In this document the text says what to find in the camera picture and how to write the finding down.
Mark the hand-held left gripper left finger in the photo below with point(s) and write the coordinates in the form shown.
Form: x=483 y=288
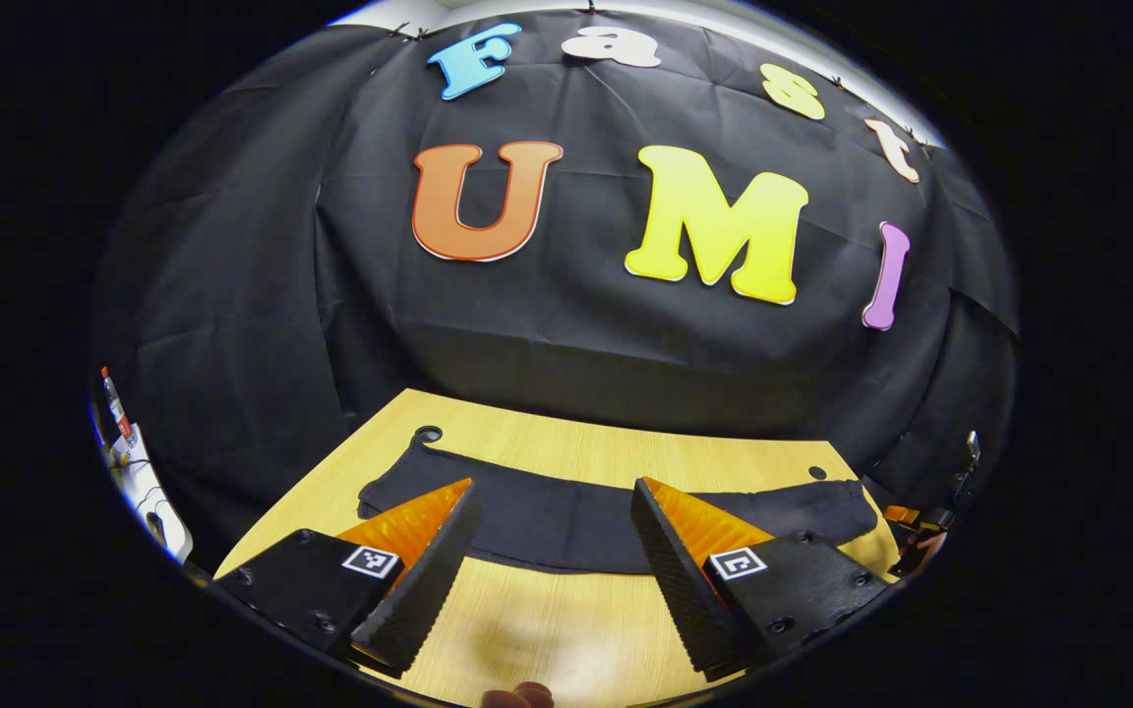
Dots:
x=434 y=580

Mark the red capped bottle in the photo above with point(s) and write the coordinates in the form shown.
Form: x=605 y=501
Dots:
x=114 y=398

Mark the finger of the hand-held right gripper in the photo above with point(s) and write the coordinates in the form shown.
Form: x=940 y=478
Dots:
x=901 y=513

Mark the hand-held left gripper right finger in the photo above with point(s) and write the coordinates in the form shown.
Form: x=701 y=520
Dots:
x=685 y=590

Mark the black backdrop cloth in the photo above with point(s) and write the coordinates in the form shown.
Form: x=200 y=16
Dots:
x=576 y=324

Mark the white side desk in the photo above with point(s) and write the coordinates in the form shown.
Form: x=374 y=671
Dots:
x=158 y=516

